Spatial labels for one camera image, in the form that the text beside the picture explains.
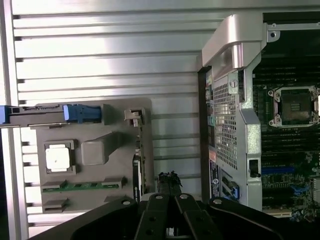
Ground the green RAM stick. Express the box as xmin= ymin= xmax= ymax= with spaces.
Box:
xmin=41 ymin=183 xmax=127 ymax=193

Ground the blue expansion slot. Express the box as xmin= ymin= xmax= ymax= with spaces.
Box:
xmin=264 ymin=166 xmax=296 ymax=174

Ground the gray parts rack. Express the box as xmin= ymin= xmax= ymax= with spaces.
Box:
xmin=35 ymin=97 xmax=154 ymax=216

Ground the green motherboard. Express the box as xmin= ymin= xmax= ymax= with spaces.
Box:
xmin=252 ymin=62 xmax=320 ymax=223

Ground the silver CPU chip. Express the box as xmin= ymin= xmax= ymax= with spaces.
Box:
xmin=45 ymin=143 xmax=70 ymax=173

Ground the silver open PC case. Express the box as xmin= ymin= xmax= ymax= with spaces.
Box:
xmin=197 ymin=12 xmax=320 ymax=223

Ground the silver chipset heatsink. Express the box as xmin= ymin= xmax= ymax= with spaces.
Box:
xmin=311 ymin=177 xmax=320 ymax=200

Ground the disk in blue carrier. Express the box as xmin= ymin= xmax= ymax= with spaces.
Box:
xmin=0 ymin=103 xmax=102 ymax=130

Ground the CPU socket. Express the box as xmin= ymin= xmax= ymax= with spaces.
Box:
xmin=267 ymin=86 xmax=320 ymax=129

